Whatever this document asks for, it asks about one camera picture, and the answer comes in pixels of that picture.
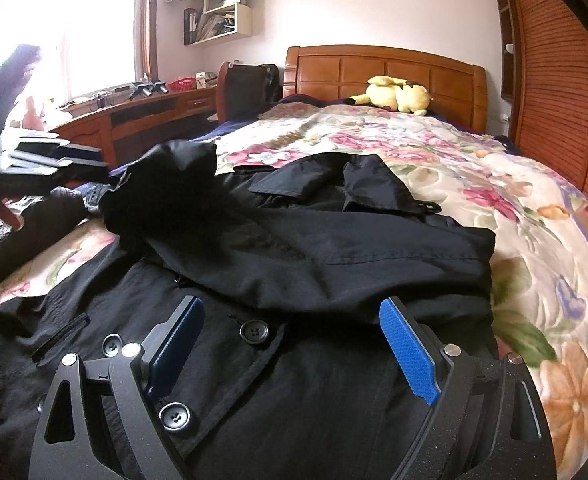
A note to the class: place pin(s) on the chair with black bag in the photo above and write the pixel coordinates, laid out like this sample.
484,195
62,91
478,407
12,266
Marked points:
246,92

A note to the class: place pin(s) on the yellow plush toy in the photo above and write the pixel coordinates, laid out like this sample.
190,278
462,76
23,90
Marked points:
394,95

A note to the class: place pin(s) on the wooden desk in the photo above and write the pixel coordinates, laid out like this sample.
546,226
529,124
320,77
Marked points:
143,115

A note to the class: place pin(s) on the floral blanket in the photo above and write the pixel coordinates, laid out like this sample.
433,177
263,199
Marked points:
449,170

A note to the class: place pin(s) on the white box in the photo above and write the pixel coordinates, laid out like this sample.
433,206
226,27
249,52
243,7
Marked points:
204,80

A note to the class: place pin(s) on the dark garment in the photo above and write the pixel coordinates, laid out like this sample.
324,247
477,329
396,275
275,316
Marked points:
48,210

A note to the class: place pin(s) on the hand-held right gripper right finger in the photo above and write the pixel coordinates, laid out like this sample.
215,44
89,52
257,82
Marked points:
409,350

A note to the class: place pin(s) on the red basket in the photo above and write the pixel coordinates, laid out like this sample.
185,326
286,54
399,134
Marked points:
181,84

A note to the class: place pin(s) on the white wall shelf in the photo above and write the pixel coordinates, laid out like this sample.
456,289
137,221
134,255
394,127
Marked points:
223,15

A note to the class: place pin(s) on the black coat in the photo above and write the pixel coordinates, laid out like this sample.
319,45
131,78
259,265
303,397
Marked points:
299,260

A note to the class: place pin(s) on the wooden louvered wardrobe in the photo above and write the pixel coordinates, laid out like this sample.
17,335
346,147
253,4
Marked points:
554,75

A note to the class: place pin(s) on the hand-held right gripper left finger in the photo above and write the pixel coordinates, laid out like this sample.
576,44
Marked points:
173,345

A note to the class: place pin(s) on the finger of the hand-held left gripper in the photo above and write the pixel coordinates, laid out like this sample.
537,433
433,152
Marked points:
73,171
58,150

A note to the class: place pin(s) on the wooden bed headboard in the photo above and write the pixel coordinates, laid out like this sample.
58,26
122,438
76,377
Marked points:
354,67

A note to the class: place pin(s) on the window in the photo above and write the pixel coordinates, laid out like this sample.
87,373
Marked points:
98,25

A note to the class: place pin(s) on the pink bottle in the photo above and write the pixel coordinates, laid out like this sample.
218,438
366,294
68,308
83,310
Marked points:
33,112

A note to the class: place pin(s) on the navy bed sheet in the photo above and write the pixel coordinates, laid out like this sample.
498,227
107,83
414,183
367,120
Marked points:
223,127

